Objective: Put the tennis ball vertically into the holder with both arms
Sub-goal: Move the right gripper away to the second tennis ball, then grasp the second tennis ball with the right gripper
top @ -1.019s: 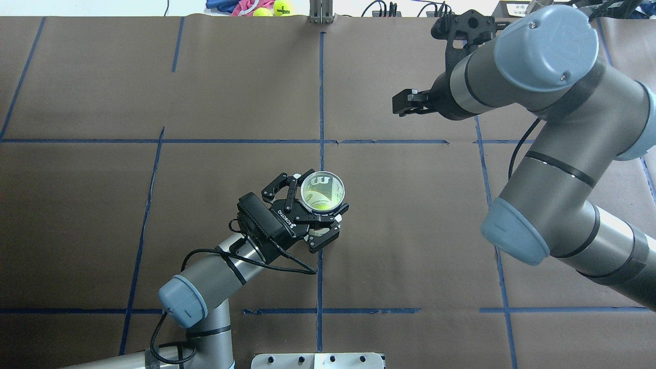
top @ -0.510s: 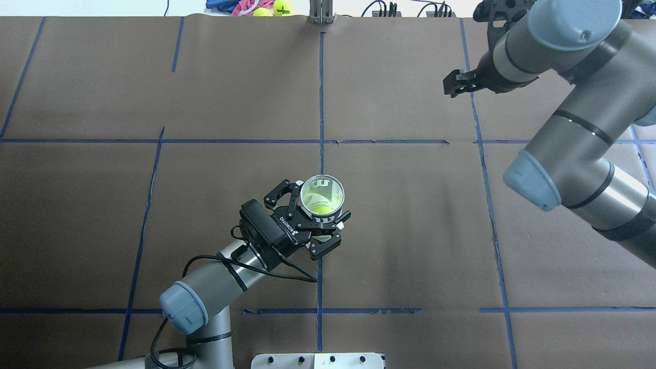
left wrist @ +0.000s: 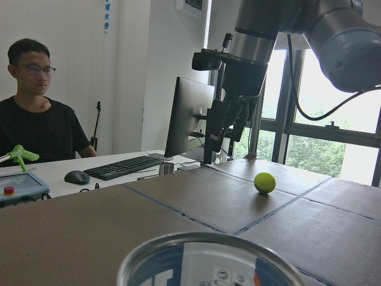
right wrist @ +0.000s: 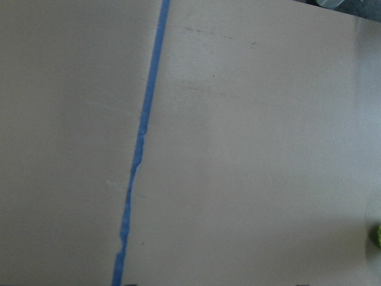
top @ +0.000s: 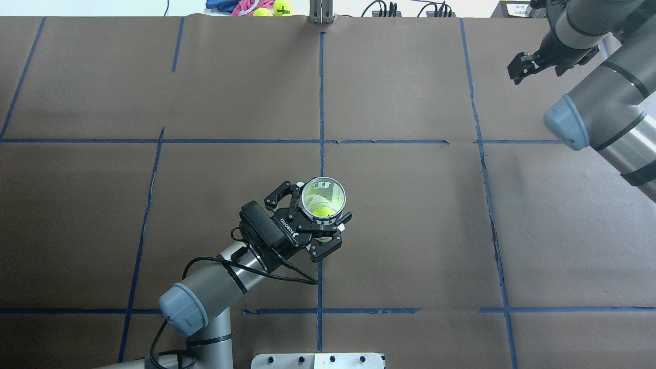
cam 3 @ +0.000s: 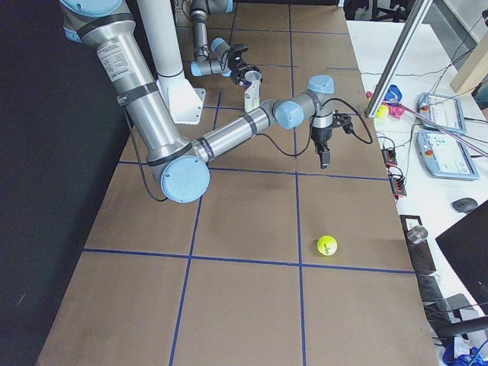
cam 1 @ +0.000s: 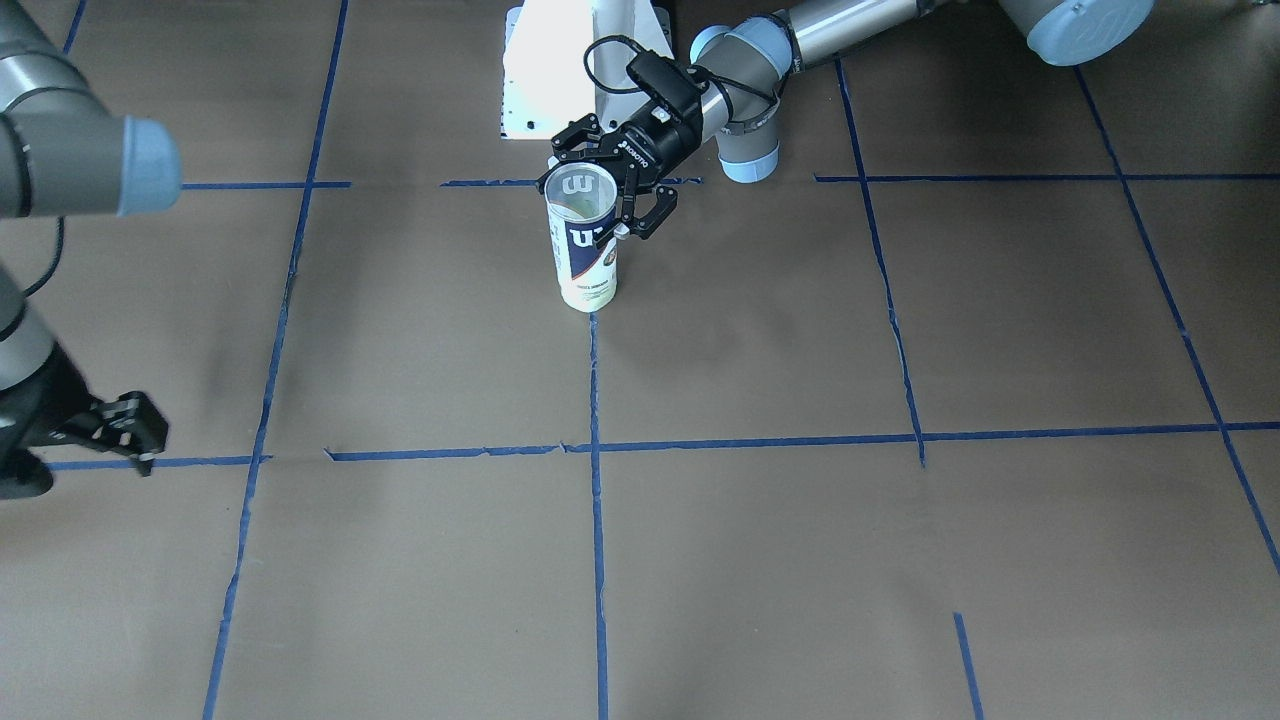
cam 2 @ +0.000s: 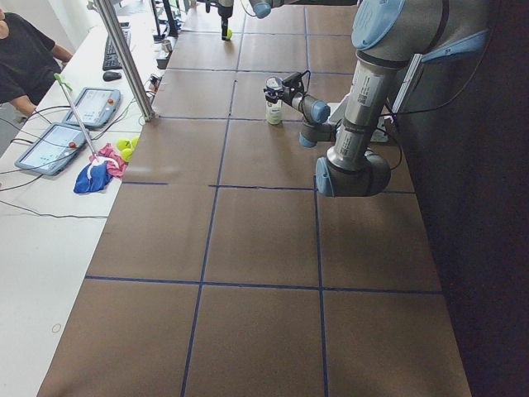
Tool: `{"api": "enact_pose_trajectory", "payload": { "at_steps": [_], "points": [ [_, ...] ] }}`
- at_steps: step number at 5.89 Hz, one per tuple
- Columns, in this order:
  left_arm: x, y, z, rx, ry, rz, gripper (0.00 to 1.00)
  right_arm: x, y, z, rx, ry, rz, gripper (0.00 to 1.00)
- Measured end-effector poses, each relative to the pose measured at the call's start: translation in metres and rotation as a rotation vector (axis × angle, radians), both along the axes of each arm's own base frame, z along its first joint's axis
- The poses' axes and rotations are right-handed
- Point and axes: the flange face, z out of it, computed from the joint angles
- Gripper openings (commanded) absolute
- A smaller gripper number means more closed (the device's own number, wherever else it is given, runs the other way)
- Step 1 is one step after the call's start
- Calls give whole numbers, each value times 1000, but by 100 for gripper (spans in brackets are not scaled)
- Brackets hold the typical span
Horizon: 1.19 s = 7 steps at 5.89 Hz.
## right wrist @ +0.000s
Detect yellow tennis ball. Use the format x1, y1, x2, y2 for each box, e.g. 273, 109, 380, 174
369, 223, 381, 248

